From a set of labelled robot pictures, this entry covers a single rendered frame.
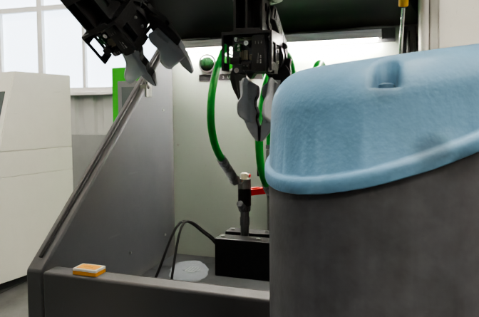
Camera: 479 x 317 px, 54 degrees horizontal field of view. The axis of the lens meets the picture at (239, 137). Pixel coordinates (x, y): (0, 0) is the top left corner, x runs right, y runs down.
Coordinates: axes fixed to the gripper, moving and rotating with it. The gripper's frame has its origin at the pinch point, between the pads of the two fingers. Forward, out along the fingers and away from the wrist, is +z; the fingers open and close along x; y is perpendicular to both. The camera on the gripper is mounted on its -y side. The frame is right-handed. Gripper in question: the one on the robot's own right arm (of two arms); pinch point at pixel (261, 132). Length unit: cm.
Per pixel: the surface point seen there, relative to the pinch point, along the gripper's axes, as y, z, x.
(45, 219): -220, 84, -236
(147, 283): -2.4, 26.6, -20.9
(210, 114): -10.2, -2.3, -12.3
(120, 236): -28, 27, -43
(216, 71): -13.0, -10.0, -12.4
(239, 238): -23.8, 23.8, -11.6
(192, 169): -56, 15, -37
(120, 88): -270, -16, -201
